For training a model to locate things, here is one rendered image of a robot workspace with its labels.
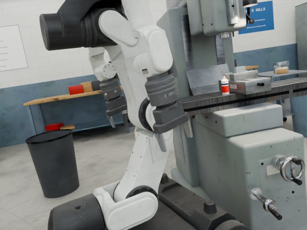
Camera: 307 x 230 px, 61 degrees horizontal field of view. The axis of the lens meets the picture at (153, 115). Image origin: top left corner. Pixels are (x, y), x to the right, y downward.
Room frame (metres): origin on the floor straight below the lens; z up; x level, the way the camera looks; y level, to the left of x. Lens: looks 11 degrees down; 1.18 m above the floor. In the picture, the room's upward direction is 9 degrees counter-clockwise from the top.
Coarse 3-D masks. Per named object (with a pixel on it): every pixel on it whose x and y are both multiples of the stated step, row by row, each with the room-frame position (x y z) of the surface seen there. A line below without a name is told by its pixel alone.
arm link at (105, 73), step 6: (96, 66) 1.21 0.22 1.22; (102, 66) 1.14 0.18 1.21; (108, 66) 1.14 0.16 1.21; (96, 72) 1.19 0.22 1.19; (102, 72) 1.13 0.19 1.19; (108, 72) 1.14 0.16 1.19; (114, 72) 1.16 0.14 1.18; (102, 78) 1.16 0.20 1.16; (108, 78) 1.17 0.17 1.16; (114, 78) 1.20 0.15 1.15; (102, 84) 1.17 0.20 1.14; (108, 84) 1.16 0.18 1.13; (114, 84) 1.17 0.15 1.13; (102, 90) 1.18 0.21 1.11
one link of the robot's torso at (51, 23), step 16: (80, 0) 0.87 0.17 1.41; (96, 0) 0.89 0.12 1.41; (112, 0) 1.02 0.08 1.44; (48, 16) 0.84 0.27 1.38; (64, 16) 0.84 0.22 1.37; (80, 16) 0.86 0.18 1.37; (48, 32) 0.82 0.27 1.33; (64, 32) 0.85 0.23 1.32; (80, 32) 0.87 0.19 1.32; (48, 48) 0.86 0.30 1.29; (64, 48) 0.89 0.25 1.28
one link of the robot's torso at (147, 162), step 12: (144, 132) 1.02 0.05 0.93; (168, 132) 0.94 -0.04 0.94; (144, 144) 0.96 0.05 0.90; (156, 144) 0.92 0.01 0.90; (168, 144) 0.95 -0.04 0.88; (132, 156) 1.00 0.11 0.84; (144, 156) 0.94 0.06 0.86; (156, 156) 0.95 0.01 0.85; (132, 168) 0.96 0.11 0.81; (144, 168) 0.93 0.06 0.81; (156, 168) 0.96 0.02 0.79; (132, 180) 0.93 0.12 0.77; (144, 180) 0.93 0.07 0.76; (156, 180) 0.95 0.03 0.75; (120, 192) 0.94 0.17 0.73; (132, 192) 0.89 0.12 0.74; (156, 192) 0.95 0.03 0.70
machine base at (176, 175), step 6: (174, 168) 2.35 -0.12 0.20; (174, 174) 2.23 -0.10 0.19; (180, 174) 2.19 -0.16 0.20; (174, 180) 2.23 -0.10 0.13; (180, 180) 2.07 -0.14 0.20; (186, 186) 1.95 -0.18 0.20; (198, 186) 1.92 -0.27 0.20; (198, 192) 1.83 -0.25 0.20; (204, 192) 1.81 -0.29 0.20; (204, 198) 1.73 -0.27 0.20
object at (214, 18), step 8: (200, 0) 1.64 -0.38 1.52; (208, 0) 1.52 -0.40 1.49; (216, 0) 1.48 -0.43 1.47; (224, 0) 1.49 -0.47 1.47; (240, 0) 1.50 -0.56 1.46; (208, 8) 1.53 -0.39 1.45; (216, 8) 1.48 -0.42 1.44; (224, 8) 1.49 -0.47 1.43; (240, 8) 1.50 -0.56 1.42; (208, 16) 1.54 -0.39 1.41; (216, 16) 1.48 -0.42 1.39; (224, 16) 1.49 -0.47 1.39; (240, 16) 1.50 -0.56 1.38; (208, 24) 1.55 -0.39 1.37; (216, 24) 1.48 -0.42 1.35; (224, 24) 1.49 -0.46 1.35; (240, 24) 1.50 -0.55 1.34; (208, 32) 1.58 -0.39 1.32; (216, 32) 1.51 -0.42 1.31
